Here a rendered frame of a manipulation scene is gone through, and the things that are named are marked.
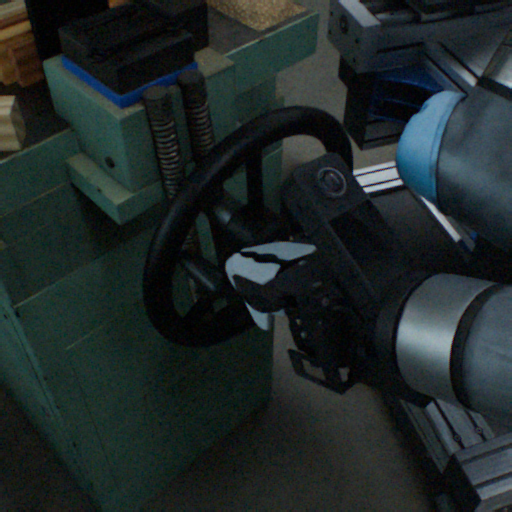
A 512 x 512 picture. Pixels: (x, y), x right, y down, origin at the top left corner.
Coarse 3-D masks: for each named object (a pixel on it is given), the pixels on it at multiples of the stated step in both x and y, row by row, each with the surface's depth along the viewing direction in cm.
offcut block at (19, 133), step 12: (12, 96) 62; (0, 108) 60; (12, 108) 61; (0, 120) 60; (12, 120) 60; (0, 132) 61; (12, 132) 61; (24, 132) 64; (0, 144) 62; (12, 144) 62
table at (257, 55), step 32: (224, 32) 79; (256, 32) 79; (288, 32) 80; (256, 64) 79; (288, 64) 84; (0, 96) 69; (32, 96) 69; (32, 128) 65; (64, 128) 65; (0, 160) 62; (32, 160) 64; (64, 160) 67; (192, 160) 66; (0, 192) 63; (32, 192) 66; (96, 192) 64; (128, 192) 63; (160, 192) 65
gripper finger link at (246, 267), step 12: (228, 264) 54; (240, 264) 52; (252, 264) 51; (264, 264) 50; (276, 264) 50; (228, 276) 54; (252, 276) 49; (264, 276) 48; (276, 276) 48; (252, 312) 53; (276, 312) 50; (264, 324) 52
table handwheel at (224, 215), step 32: (256, 128) 56; (288, 128) 58; (320, 128) 62; (224, 160) 55; (256, 160) 59; (352, 160) 70; (192, 192) 55; (224, 192) 69; (256, 192) 62; (160, 224) 56; (192, 224) 56; (224, 224) 68; (256, 224) 64; (288, 224) 67; (160, 256) 56; (160, 288) 58; (160, 320) 61; (192, 320) 67; (224, 320) 73
